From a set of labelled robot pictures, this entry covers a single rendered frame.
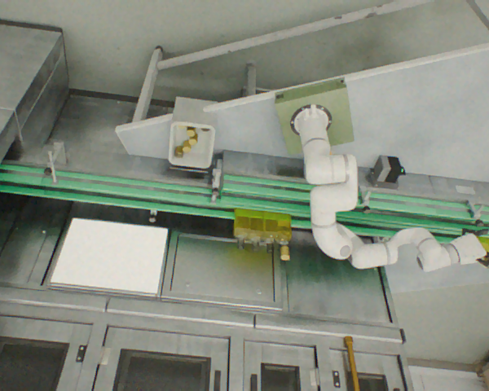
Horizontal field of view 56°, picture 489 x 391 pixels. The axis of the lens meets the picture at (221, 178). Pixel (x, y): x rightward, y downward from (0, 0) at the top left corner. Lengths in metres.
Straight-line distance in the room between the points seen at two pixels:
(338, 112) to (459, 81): 0.44
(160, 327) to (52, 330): 0.38
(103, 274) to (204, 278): 0.39
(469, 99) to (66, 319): 1.69
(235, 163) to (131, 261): 0.57
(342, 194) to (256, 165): 0.46
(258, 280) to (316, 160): 0.59
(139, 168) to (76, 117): 0.72
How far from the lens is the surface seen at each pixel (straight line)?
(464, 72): 1.90
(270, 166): 1.93
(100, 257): 1.92
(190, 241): 1.97
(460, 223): 2.21
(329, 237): 1.66
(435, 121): 2.01
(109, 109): 2.64
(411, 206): 2.04
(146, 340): 1.78
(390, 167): 2.01
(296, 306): 1.92
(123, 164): 2.00
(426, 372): 5.65
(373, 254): 1.78
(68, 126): 2.54
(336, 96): 1.74
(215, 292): 1.85
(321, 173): 1.55
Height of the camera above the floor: 2.23
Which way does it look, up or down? 45 degrees down
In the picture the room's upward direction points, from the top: 176 degrees counter-clockwise
